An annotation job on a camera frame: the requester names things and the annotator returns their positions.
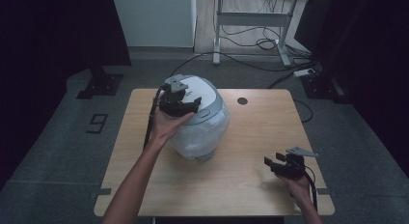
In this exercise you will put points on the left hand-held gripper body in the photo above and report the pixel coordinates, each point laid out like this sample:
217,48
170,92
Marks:
173,103

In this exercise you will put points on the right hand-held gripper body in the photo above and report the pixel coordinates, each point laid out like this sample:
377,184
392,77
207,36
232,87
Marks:
294,166

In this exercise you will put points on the white rice cooker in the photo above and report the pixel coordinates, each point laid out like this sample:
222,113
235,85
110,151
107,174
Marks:
207,130

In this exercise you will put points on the person's right hand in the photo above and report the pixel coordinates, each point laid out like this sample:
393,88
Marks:
299,187

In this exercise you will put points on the person's left hand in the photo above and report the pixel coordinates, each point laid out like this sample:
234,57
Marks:
164,127

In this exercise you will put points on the grey tape strip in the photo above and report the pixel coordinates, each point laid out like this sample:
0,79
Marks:
328,191
102,191

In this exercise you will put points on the black stand base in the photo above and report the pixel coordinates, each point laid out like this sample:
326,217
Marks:
321,87
101,84

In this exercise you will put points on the white power strip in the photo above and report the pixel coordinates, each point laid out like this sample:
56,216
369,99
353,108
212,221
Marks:
304,72

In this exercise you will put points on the dark curtain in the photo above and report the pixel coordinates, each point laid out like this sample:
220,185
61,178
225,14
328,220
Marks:
48,40
369,40

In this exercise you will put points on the white metal-frame desk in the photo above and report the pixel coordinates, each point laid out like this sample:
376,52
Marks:
254,19

